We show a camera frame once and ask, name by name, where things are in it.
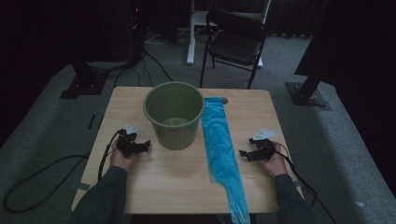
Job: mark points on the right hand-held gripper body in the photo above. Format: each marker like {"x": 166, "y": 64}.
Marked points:
{"x": 264, "y": 151}

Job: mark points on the person's left hand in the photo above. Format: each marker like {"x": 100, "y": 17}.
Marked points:
{"x": 121, "y": 161}

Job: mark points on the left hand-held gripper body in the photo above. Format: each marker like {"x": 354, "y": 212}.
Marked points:
{"x": 126, "y": 146}

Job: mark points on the white floor scrap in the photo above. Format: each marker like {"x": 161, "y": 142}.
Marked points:
{"x": 359, "y": 204}

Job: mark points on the blue plastic bag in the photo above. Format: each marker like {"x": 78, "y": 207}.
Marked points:
{"x": 222, "y": 155}

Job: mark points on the black post with base plate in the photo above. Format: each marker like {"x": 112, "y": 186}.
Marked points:
{"x": 306, "y": 93}

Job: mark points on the dark equipment rack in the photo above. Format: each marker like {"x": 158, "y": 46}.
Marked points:
{"x": 135, "y": 31}

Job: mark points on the green plastic bin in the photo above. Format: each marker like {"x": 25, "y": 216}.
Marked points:
{"x": 176, "y": 133}

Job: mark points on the dark floor strip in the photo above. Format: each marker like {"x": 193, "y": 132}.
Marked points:
{"x": 91, "y": 122}

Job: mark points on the black stand with base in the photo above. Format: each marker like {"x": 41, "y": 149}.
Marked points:
{"x": 84, "y": 84}

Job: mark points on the black folding chair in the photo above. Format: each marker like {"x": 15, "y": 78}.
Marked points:
{"x": 236, "y": 46}

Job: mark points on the person's right hand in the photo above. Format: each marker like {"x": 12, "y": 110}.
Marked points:
{"x": 277, "y": 166}

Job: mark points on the grey tape piece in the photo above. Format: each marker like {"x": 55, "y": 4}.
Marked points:
{"x": 83, "y": 186}

